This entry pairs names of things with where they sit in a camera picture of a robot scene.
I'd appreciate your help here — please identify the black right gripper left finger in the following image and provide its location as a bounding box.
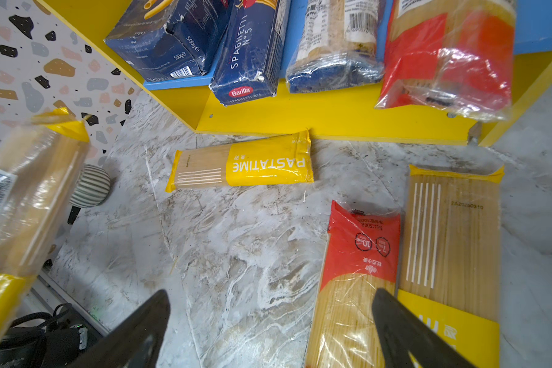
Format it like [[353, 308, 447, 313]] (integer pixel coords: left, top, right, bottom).
[[69, 289, 171, 367]]

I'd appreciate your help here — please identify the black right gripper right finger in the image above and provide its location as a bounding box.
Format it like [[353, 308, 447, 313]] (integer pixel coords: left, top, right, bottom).
[[372, 288, 474, 368]]

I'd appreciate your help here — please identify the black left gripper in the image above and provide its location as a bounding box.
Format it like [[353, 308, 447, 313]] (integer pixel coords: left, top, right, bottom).
[[0, 303, 89, 367]]

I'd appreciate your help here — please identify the yellow Pastatime spaghetti bag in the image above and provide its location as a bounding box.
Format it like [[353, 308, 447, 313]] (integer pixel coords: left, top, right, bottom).
[[398, 165, 504, 367]]

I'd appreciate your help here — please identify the red bottom spaghetti bag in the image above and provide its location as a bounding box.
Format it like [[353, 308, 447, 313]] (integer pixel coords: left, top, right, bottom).
[[305, 202, 401, 367]]

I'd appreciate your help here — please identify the red spaghetti bag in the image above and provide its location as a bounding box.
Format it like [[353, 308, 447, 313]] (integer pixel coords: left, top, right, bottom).
[[377, 0, 518, 122], [305, 202, 401, 367]]

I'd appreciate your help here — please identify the yellow spaghetti bag crosswise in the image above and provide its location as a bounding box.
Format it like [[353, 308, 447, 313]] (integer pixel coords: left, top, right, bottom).
[[166, 130, 314, 193]]

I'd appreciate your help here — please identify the dark label spaghetti bag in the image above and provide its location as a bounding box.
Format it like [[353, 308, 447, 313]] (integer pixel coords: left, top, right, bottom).
[[285, 0, 386, 94]]

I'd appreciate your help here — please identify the blue Barilla pasta box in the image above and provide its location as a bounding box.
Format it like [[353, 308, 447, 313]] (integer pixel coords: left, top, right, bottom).
[[104, 0, 233, 82]]

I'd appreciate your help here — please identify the yellow shelf unit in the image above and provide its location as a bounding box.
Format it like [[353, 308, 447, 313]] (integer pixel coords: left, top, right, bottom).
[[36, 0, 552, 148]]

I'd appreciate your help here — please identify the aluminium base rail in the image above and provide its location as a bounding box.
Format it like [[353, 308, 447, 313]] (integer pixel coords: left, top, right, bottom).
[[17, 268, 111, 337]]

